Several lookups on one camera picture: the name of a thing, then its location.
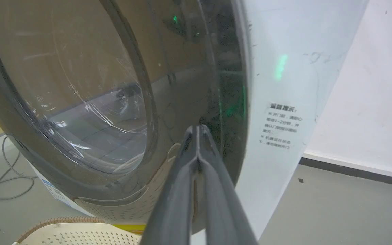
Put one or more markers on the round glass washing machine door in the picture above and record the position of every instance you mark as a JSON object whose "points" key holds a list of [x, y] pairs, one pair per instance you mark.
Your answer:
{"points": [[97, 85]]}

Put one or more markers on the black printed warning label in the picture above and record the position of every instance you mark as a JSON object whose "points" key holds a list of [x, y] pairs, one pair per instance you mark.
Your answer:
{"points": [[280, 126]]}

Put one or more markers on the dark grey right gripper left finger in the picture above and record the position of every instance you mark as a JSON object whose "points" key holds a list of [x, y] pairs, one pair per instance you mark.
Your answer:
{"points": [[172, 207]]}

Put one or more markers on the white washing machine body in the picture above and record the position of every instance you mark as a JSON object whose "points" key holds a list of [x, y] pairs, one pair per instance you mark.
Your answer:
{"points": [[284, 85]]}

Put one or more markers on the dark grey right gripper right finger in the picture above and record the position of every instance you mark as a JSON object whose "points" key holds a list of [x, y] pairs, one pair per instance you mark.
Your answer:
{"points": [[221, 204]]}

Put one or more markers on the cream perforated laundry basket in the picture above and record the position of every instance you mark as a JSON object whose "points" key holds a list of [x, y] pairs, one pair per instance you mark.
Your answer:
{"points": [[77, 233]]}

